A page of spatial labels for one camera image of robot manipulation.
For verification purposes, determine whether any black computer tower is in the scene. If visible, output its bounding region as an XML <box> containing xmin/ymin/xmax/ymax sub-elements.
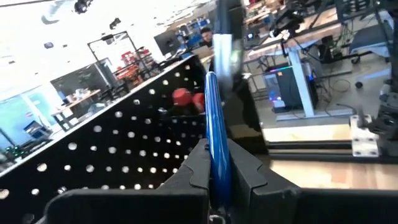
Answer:
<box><xmin>263</xmin><ymin>63</ymin><xmax>318</xmax><ymax>110</ymax></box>

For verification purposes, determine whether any black computer monitor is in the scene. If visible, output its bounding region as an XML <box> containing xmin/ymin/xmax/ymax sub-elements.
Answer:
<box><xmin>153</xmin><ymin>29</ymin><xmax>182</xmax><ymax>57</ymax></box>

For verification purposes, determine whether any black camera rig frame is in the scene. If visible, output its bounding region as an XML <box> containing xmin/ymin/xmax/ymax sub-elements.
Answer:
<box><xmin>86</xmin><ymin>30</ymin><xmax>150</xmax><ymax>80</ymax></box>

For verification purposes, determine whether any black ceiling camera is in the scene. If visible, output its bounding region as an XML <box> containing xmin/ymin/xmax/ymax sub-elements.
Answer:
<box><xmin>73</xmin><ymin>0</ymin><xmax>94</xmax><ymax>15</ymax></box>

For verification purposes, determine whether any white desk leg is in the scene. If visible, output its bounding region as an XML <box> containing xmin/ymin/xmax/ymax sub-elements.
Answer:
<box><xmin>275</xmin><ymin>46</ymin><xmax>356</xmax><ymax>121</ymax></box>

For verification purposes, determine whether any beige wooden desk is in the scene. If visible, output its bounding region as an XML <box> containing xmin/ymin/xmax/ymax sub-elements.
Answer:
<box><xmin>262</xmin><ymin>123</ymin><xmax>353</xmax><ymax>142</ymax></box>

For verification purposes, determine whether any black torpedo level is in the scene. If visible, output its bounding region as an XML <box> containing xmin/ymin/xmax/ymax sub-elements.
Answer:
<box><xmin>213</xmin><ymin>32</ymin><xmax>245</xmax><ymax>94</ymax></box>

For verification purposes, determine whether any wooden lab table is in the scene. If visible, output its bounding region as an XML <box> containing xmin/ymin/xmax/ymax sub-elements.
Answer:
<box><xmin>51</xmin><ymin>88</ymin><xmax>103</xmax><ymax>131</ymax></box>

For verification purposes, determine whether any person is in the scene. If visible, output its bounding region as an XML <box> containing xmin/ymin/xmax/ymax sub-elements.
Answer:
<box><xmin>198</xmin><ymin>26</ymin><xmax>216</xmax><ymax>48</ymax></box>

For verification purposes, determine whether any blue T-handle hex key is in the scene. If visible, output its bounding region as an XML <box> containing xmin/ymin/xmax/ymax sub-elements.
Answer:
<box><xmin>203</xmin><ymin>71</ymin><xmax>233</xmax><ymax>210</ymax></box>

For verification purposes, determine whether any black screwdriver red cap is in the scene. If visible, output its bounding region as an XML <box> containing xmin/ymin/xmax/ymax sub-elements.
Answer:
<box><xmin>172</xmin><ymin>88</ymin><xmax>193</xmax><ymax>107</ymax></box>

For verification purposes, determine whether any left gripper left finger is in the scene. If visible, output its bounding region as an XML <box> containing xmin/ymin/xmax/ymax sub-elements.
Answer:
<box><xmin>34</xmin><ymin>138</ymin><xmax>212</xmax><ymax>224</ymax></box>

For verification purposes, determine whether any black metal pegboard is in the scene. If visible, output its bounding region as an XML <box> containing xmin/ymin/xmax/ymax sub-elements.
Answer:
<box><xmin>0</xmin><ymin>54</ymin><xmax>215</xmax><ymax>224</ymax></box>

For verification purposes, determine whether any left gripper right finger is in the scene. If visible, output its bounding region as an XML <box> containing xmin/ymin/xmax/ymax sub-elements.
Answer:
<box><xmin>228</xmin><ymin>139</ymin><xmax>398</xmax><ymax>224</ymax></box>

